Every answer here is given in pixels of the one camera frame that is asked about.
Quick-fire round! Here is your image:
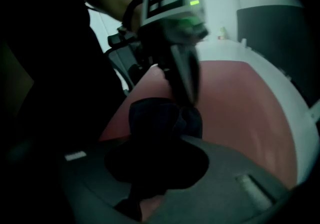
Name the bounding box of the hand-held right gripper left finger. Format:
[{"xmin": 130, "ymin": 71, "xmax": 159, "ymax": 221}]
[{"xmin": 59, "ymin": 140, "xmax": 141, "ymax": 224}]

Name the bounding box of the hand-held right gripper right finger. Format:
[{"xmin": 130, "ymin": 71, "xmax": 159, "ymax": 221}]
[{"xmin": 143, "ymin": 135, "xmax": 293, "ymax": 224}]

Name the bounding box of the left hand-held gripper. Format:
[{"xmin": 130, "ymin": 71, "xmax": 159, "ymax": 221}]
[{"xmin": 136, "ymin": 0, "xmax": 210, "ymax": 106}]

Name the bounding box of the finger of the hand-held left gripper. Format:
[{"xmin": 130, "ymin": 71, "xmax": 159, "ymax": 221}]
[{"xmin": 161, "ymin": 66, "xmax": 189, "ymax": 106}]

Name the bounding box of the dark blue-grey sock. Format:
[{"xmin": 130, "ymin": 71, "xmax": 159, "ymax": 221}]
[{"xmin": 117, "ymin": 97, "xmax": 204, "ymax": 209}]

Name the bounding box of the red mat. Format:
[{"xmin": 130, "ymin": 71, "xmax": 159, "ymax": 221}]
[{"xmin": 98, "ymin": 59, "xmax": 299, "ymax": 221}]

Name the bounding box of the black wristband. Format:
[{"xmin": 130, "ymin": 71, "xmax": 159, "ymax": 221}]
[{"xmin": 122, "ymin": 0, "xmax": 145, "ymax": 31}]

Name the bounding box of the black partition panel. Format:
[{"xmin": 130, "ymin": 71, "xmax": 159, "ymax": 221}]
[{"xmin": 236, "ymin": 4, "xmax": 317, "ymax": 109}]

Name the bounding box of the person in striped shirt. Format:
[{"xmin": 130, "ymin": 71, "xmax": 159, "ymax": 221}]
[{"xmin": 0, "ymin": 0, "xmax": 132, "ymax": 159}]

